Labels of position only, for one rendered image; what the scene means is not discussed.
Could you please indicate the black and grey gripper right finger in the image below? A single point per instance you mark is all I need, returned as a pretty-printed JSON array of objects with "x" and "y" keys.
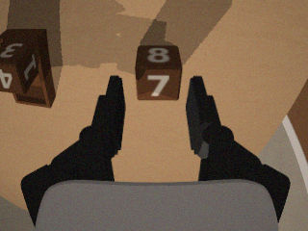
[{"x": 227, "y": 159}]

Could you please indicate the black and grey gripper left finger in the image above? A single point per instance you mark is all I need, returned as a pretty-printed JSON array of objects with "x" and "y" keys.
[{"x": 86, "y": 158}]

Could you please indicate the brown wooden number cube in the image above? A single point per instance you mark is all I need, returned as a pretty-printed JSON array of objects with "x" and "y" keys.
[
  {"x": 158, "y": 72},
  {"x": 18, "y": 67}
]

